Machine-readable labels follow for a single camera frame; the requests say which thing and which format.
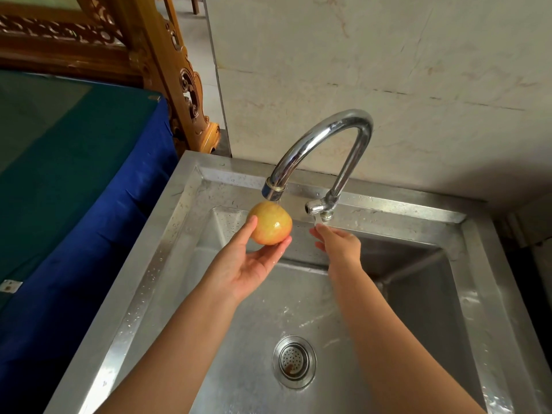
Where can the person's left hand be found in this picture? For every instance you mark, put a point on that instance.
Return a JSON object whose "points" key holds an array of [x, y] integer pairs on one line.
{"points": [[233, 271]]}

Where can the person's right hand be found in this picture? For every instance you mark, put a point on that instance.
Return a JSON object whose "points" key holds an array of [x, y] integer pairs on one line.
{"points": [[343, 252]]}

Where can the yellow-red apple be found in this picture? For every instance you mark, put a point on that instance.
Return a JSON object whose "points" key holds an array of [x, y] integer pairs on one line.
{"points": [[271, 224]]}

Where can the curved chrome faucet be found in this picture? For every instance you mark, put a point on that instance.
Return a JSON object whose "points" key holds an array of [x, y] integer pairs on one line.
{"points": [[353, 122]]}

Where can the person's right forearm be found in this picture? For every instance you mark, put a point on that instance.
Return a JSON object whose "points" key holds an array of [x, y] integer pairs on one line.
{"points": [[396, 349]]}

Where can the person's left forearm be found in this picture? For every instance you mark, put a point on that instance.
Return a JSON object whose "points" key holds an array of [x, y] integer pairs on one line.
{"points": [[168, 362]]}

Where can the stainless steel sink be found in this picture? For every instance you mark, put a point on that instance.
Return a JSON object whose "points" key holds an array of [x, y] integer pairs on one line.
{"points": [[431, 306]]}

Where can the round steel sink drain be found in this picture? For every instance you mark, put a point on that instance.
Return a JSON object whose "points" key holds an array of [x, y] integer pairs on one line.
{"points": [[295, 363]]}

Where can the green and blue tablecloth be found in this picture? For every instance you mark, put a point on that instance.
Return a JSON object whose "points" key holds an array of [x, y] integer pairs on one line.
{"points": [[73, 189]]}

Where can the small white cloth tag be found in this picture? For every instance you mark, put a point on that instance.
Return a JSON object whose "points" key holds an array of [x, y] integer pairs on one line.
{"points": [[9, 286]]}

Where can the carved wooden framed screen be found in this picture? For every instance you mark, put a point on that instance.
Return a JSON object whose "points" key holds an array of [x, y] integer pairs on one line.
{"points": [[151, 51]]}

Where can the yellow wooden bench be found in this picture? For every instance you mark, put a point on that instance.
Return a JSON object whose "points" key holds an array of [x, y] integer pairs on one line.
{"points": [[170, 8]]}

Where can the dark wooden stool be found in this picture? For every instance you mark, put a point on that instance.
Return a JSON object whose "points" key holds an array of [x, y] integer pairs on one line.
{"points": [[196, 3]]}

